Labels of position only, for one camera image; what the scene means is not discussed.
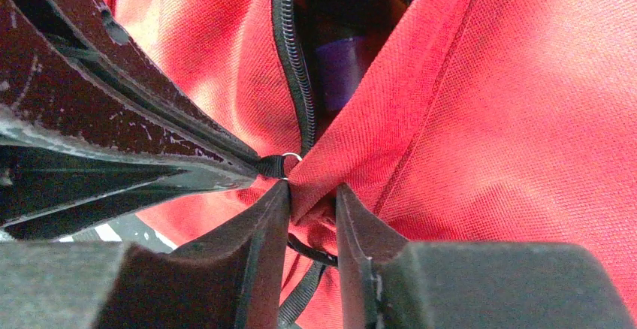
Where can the red backpack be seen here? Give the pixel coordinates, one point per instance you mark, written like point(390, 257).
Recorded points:
point(511, 120)

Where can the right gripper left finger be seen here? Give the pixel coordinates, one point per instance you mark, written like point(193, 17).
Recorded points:
point(228, 278)

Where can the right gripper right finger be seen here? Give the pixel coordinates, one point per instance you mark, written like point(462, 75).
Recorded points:
point(388, 281)

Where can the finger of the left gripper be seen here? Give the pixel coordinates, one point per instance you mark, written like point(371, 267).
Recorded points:
point(75, 83)
point(47, 195)

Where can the purple highlighter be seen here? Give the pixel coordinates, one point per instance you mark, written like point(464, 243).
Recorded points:
point(347, 35)

